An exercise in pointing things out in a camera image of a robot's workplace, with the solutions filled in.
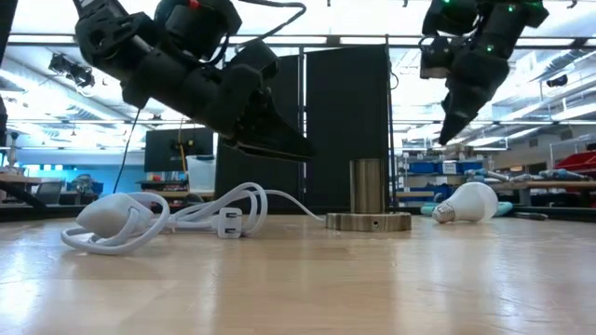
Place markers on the black room divider panel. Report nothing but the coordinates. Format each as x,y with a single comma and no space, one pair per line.
261,186
347,102

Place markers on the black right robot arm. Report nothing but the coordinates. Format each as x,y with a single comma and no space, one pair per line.
503,23

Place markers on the black computer monitor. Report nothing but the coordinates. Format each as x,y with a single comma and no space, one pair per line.
163,149

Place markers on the low cluttered background table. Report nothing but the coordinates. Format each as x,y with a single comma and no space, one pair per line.
163,186

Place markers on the black aluminium table frame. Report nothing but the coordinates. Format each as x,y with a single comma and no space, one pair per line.
46,213

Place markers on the wooden workbench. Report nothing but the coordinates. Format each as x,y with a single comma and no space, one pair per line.
559,184

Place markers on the teal tray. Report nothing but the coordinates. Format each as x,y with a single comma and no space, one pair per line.
504,209

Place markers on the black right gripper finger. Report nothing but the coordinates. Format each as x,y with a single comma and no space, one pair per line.
456,121

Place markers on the black ceiling-mounted camera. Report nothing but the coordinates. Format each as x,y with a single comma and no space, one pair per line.
74,72
556,81

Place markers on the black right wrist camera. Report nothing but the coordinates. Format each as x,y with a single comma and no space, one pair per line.
435,58

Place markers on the red storage bin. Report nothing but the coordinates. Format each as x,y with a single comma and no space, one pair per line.
579,163

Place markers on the wooden background desk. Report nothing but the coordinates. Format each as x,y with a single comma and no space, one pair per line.
18,179

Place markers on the brass lamp socket base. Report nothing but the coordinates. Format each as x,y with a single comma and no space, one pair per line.
368,186

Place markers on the white post black knob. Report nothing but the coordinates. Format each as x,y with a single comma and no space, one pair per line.
14,136

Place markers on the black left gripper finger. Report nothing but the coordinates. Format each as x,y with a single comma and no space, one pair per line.
261,152
274,132

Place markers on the grey office chair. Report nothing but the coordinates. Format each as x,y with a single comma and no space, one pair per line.
49,191

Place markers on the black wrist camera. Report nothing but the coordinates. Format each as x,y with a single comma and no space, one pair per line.
253,58
435,58

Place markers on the blue storage bin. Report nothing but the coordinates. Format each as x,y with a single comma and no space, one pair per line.
423,167
471,166

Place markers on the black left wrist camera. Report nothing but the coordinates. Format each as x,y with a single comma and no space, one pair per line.
253,58

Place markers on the clear plastic storage bin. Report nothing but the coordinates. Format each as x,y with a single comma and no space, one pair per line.
201,174

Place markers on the white light bulb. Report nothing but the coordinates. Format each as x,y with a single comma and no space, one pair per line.
470,202

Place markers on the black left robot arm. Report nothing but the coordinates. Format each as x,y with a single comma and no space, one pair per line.
107,37

